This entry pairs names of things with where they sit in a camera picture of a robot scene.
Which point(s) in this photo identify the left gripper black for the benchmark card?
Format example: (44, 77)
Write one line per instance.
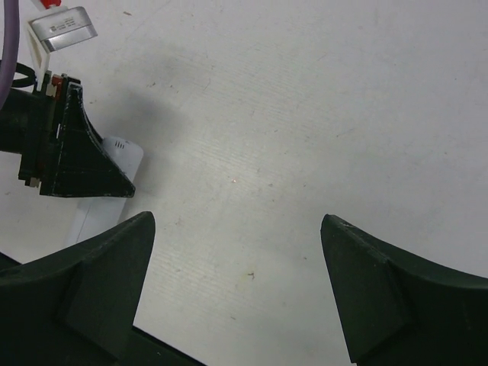
(62, 153)

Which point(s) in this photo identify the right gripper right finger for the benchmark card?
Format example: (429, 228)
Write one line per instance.
(397, 308)

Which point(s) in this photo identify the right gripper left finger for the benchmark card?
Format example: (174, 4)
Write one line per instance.
(76, 306)

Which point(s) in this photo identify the white remote control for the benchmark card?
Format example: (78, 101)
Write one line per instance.
(94, 215)

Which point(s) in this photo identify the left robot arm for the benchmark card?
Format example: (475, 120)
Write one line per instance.
(15, 110)

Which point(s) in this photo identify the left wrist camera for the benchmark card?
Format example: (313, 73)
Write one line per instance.
(55, 27)

